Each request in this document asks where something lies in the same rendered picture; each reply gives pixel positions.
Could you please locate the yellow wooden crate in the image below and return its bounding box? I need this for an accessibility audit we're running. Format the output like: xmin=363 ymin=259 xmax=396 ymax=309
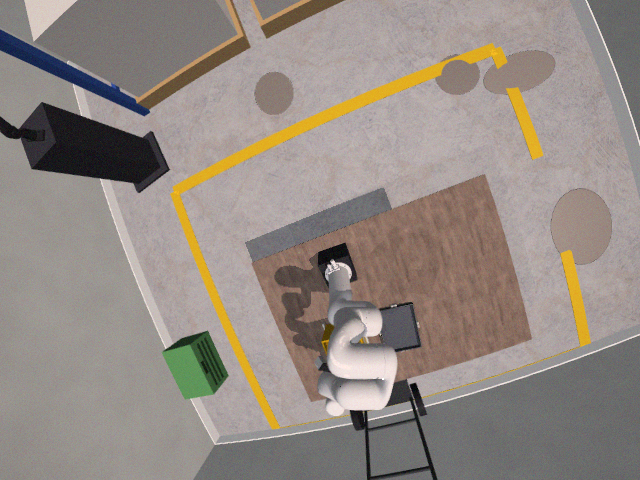
xmin=321 ymin=324 xmax=364 ymax=356

